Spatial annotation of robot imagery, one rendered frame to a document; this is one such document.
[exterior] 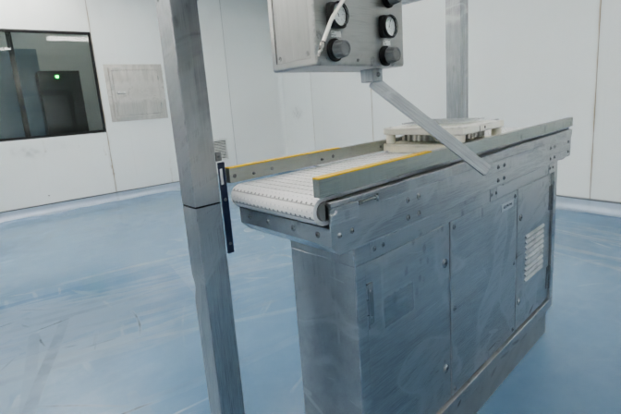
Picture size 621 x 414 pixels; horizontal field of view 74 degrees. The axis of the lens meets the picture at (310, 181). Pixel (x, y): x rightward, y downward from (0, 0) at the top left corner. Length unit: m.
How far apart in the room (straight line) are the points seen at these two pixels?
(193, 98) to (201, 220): 0.25
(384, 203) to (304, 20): 0.37
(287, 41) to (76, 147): 5.00
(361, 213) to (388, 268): 0.22
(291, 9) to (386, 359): 0.76
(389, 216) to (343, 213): 0.14
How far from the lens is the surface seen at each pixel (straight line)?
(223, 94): 6.14
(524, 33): 4.11
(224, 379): 1.04
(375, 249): 0.87
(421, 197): 0.91
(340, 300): 0.90
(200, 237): 0.88
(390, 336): 1.02
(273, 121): 6.53
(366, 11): 0.72
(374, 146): 1.20
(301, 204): 0.71
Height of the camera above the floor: 1.02
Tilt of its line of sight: 11 degrees down
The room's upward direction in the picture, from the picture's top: 4 degrees counter-clockwise
